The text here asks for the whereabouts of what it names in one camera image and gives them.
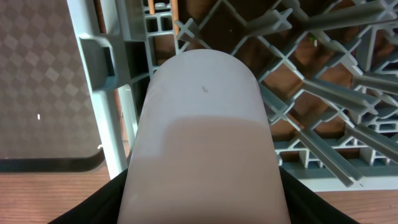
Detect dark brown serving tray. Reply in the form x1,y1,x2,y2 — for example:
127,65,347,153
1,0,104,172

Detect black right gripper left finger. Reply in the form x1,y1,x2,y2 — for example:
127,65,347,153
49,169,128,224

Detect pink cup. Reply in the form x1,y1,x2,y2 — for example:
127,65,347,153
118,49,290,223

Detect wooden chopstick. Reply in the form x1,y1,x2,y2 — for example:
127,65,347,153
147,0,155,15
170,0,179,36

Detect grey dishwasher rack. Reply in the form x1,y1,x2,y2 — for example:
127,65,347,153
67,0,397,192

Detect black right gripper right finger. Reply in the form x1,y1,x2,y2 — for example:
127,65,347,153
279,167,359,224

